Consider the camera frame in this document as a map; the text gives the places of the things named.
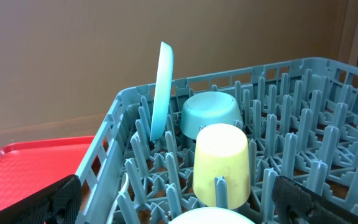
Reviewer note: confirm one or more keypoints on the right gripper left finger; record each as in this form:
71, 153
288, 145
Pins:
57, 203

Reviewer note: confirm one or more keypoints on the light blue bowl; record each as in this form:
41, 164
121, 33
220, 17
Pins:
211, 215

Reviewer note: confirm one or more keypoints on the yellow plastic cup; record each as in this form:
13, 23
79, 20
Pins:
222, 151

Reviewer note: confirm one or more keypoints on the red serving tray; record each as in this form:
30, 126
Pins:
27, 167

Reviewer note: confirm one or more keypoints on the mint green bowl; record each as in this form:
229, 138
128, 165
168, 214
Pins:
204, 109

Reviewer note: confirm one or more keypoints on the light blue plate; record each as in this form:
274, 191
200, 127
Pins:
163, 87

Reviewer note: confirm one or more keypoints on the grey dishwasher rack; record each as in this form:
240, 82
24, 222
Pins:
300, 118

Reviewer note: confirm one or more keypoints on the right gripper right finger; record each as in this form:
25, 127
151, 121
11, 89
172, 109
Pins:
295, 203

